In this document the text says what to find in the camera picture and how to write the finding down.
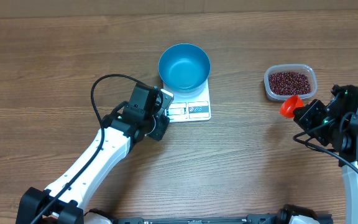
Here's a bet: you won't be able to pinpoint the clear plastic container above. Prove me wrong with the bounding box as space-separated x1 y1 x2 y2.
264 63 318 101

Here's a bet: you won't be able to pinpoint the red measuring scoop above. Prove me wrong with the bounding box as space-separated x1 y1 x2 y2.
280 95 304 118

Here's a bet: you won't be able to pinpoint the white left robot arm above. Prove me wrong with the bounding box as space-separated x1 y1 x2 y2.
16 101 170 224

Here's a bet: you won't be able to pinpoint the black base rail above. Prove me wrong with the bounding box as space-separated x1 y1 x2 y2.
85 203 334 224

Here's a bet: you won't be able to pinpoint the brown cardboard backdrop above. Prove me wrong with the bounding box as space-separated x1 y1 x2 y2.
0 0 358 19

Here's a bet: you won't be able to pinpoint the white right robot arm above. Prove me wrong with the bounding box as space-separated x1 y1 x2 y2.
293 85 358 223

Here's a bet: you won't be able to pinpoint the teal plastic bowl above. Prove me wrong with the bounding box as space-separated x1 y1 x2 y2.
158 43 211 93

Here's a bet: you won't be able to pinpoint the white digital kitchen scale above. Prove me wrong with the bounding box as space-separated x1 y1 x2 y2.
163 81 211 123

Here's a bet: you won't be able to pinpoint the red azuki beans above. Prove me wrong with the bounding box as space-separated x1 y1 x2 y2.
268 72 311 96

